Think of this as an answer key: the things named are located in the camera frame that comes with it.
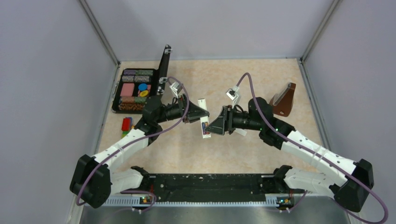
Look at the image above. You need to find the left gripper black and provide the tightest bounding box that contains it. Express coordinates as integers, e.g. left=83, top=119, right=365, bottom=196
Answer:
left=156, top=93, right=210, bottom=123

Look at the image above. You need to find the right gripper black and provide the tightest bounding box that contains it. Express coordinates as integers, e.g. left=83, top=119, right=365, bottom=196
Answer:
left=205, top=105, right=263, bottom=135

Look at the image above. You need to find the white black remote control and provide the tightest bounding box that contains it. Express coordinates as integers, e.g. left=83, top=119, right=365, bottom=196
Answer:
left=198, top=98, right=209, bottom=139

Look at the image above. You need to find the white remote battery cover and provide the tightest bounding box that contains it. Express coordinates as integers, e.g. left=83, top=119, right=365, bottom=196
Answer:
left=234, top=128, right=247, bottom=137

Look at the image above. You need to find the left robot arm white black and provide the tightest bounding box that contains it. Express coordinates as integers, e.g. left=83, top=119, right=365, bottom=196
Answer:
left=69, top=94, right=210, bottom=208

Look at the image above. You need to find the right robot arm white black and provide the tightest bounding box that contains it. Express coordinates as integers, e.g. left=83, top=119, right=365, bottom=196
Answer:
left=205, top=97, right=374, bottom=212

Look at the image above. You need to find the black poker chip case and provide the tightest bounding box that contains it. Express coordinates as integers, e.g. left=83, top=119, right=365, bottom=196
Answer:
left=111, top=44, right=172, bottom=114

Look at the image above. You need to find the colourful toy block stack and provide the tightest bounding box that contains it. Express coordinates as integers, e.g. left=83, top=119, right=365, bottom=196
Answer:
left=121, top=117, right=133, bottom=138

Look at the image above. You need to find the brown wooden metronome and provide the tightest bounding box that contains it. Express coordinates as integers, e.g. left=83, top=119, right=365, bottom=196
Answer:
left=269, top=82, right=296, bottom=117

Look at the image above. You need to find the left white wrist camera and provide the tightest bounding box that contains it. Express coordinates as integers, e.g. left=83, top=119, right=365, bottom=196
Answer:
left=170, top=82, right=185, bottom=98

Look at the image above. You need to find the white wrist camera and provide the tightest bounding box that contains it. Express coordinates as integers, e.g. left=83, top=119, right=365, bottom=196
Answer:
left=170, top=82, right=185, bottom=98
left=226, top=85, right=241, bottom=108

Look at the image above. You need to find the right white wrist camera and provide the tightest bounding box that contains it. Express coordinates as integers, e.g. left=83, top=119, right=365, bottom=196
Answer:
left=226, top=85, right=241, bottom=108

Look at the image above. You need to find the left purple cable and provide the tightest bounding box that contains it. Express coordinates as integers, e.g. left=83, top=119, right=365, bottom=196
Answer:
left=76, top=77, right=190, bottom=207

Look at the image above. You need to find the purple cable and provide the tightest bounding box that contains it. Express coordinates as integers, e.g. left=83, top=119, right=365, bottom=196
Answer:
left=76, top=77, right=190, bottom=207
left=236, top=73, right=389, bottom=224

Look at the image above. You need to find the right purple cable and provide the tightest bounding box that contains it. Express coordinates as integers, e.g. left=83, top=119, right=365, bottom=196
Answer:
left=236, top=73, right=389, bottom=224

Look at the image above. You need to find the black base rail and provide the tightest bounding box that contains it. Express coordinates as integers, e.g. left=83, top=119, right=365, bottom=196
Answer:
left=120, top=173, right=297, bottom=208

